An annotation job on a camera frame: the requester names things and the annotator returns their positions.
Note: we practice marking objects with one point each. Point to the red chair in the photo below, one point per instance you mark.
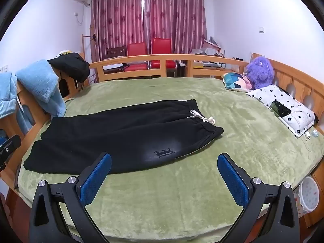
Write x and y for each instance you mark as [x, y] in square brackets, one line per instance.
[163, 46]
[136, 49]

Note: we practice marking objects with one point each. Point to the maroon striped curtains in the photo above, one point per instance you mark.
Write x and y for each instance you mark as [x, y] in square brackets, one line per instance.
[116, 23]

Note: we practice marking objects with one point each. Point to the purple plush toy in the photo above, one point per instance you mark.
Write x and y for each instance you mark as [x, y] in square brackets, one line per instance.
[260, 72]

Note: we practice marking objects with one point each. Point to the wooden bed frame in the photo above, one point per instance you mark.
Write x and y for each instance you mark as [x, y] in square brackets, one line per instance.
[306, 88]

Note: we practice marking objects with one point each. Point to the geometric pattern pillow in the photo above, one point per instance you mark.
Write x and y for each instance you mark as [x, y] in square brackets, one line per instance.
[237, 82]

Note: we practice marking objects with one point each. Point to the right red chair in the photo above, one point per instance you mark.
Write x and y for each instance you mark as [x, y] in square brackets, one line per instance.
[163, 46]

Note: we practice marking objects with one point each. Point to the white floral pillow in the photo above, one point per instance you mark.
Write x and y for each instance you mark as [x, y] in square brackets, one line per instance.
[301, 117]

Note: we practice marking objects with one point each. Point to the light blue fleece blanket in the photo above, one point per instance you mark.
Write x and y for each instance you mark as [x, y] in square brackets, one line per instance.
[42, 82]

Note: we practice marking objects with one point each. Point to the left red chair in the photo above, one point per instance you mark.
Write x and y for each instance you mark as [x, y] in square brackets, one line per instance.
[136, 49]

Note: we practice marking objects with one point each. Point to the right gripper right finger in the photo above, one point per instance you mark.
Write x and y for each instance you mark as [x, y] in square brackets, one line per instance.
[281, 223]

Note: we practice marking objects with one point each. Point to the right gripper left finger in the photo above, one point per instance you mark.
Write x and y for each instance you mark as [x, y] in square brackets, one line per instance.
[47, 223]

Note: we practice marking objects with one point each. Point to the black pants with white stripe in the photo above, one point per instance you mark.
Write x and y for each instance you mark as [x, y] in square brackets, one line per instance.
[137, 137]

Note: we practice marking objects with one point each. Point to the black garment on bedpost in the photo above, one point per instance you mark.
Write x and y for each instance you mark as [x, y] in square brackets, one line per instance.
[73, 65]

